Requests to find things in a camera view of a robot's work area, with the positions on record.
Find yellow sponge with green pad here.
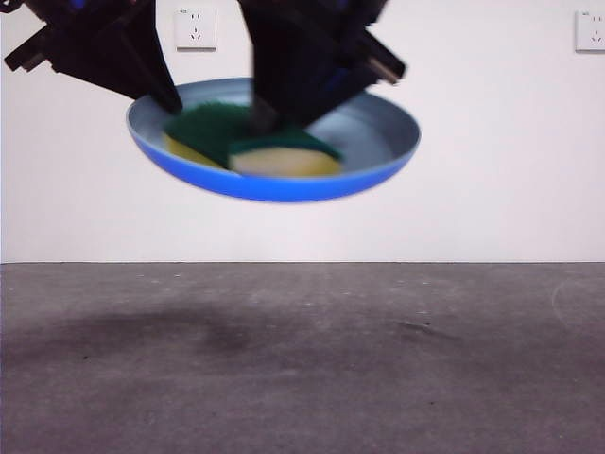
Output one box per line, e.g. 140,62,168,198
163,101,344,179

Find blue round plate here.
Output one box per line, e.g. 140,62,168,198
125,77,422,204

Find white wall socket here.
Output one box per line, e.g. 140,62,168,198
574,9,605,53
175,7,218,51

